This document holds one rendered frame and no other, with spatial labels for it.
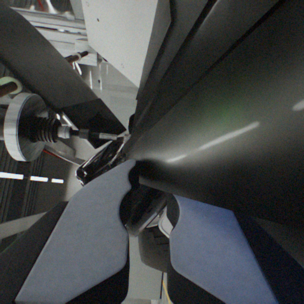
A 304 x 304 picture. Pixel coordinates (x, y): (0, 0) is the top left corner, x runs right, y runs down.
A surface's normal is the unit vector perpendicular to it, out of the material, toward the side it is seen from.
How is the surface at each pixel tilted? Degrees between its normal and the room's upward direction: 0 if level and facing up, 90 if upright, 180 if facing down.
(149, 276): 90
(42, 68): 130
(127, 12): 50
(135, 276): 90
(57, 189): 90
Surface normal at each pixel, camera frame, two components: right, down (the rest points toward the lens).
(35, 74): 0.76, -0.57
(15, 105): 0.11, -0.48
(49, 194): 0.07, -0.16
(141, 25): -0.69, 0.62
